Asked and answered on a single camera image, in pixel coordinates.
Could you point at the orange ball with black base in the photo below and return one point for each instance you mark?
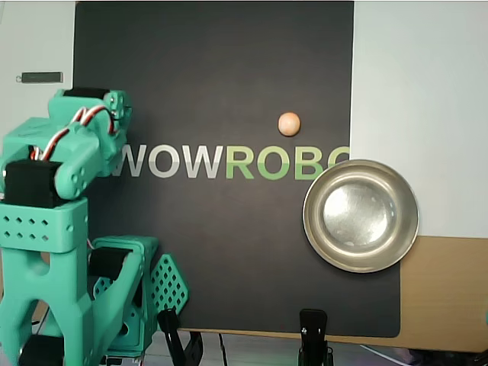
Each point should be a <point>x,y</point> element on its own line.
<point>289,124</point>

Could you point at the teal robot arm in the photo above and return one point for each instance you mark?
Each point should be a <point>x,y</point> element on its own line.
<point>45,274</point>

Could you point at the metal bowl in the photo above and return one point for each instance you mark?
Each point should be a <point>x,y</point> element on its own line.
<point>360,213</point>

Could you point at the black USB stick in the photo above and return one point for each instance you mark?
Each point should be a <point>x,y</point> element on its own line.
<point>42,77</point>

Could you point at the white paper sheet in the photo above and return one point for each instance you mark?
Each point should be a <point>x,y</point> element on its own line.
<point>30,38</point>
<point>419,95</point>

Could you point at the black WOWROBO mat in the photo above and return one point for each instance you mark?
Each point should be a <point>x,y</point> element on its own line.
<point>228,248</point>

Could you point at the black table clamp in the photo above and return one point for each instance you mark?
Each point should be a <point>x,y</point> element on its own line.
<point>167,324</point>

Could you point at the black camera stand with springs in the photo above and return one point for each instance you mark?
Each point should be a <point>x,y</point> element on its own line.
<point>312,324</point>

